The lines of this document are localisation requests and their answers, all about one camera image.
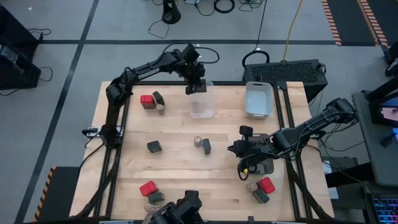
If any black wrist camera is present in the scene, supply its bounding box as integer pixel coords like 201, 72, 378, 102
181, 45, 201, 63
239, 124, 254, 138

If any computer monitor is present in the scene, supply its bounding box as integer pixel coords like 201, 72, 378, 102
368, 77, 398, 128

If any black aluminium table frame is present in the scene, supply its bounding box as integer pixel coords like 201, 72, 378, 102
74, 80, 335, 222

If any black cable coil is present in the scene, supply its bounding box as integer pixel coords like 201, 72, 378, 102
213, 0, 236, 14

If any black stand base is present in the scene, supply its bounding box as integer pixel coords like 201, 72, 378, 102
160, 0, 182, 25

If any red spice tin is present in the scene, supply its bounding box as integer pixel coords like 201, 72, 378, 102
139, 94, 156, 110
139, 180, 159, 198
257, 177, 277, 195

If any black perforated computer case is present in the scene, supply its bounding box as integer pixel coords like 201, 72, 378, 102
241, 58, 329, 103

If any white power box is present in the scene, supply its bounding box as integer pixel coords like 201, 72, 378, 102
81, 126, 102, 139

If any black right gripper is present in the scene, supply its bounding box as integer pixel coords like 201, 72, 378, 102
227, 134, 274, 163

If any black hazard-striped floor mat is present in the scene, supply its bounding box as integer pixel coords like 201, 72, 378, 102
321, 0, 389, 47
32, 166, 81, 222

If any yellow cable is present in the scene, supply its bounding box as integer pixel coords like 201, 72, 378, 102
282, 0, 304, 62

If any clear plastic bin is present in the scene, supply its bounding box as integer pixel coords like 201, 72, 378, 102
187, 79, 216, 119

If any backlit keyboard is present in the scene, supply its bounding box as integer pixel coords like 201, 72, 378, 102
371, 196, 398, 224

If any dark grey plastic bin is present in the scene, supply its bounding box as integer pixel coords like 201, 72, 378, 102
245, 133, 275, 175

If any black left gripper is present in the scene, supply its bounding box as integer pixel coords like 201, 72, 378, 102
185, 61, 208, 95

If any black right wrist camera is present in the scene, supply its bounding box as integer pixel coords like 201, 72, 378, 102
239, 124, 254, 138

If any coiled thick black cable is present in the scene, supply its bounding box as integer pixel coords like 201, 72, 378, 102
241, 49, 271, 69

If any black cable bundle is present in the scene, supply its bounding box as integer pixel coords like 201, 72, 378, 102
317, 118, 366, 153

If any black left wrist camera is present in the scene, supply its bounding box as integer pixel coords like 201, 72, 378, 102
181, 45, 201, 63

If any thin black hanging cable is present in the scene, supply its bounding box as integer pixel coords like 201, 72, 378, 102
253, 0, 268, 52

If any thin black cable loop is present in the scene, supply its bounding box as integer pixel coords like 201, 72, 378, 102
147, 19, 170, 40

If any black blurry device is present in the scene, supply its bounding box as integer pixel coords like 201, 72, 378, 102
143, 189, 205, 224

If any black equipment cart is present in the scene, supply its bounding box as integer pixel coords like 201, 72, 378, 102
0, 6, 42, 91

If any grey desk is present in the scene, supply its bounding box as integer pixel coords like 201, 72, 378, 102
351, 90, 398, 187

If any white plastic bin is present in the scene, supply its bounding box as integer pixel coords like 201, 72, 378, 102
244, 81, 274, 120

